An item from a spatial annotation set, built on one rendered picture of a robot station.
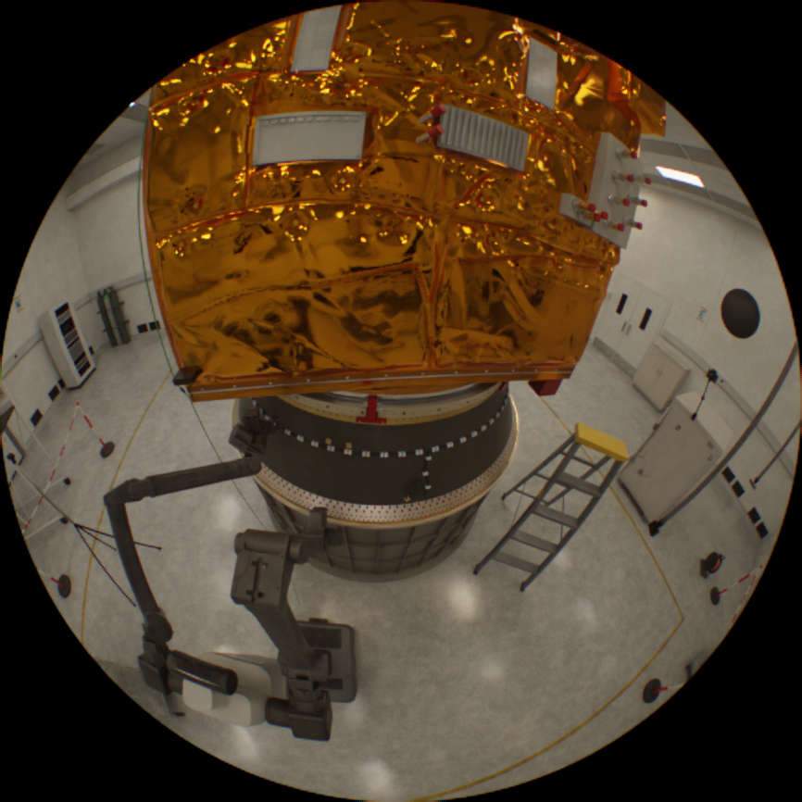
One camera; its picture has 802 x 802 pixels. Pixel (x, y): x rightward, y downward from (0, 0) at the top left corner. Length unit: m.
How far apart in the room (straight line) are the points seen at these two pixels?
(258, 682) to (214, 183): 1.35
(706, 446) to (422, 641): 3.47
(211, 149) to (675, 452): 4.30
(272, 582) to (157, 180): 1.04
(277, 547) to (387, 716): 2.23
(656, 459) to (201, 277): 4.30
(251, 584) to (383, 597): 2.10
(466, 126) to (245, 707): 1.65
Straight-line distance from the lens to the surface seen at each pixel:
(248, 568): 0.43
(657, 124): 1.76
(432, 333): 1.03
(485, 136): 1.03
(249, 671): 0.90
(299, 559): 0.43
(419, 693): 2.52
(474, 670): 2.60
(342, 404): 1.11
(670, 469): 3.94
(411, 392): 1.13
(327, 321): 0.90
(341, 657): 2.19
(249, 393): 1.16
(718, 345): 7.68
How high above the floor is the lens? 2.44
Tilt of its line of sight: 40 degrees down
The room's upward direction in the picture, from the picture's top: 7 degrees clockwise
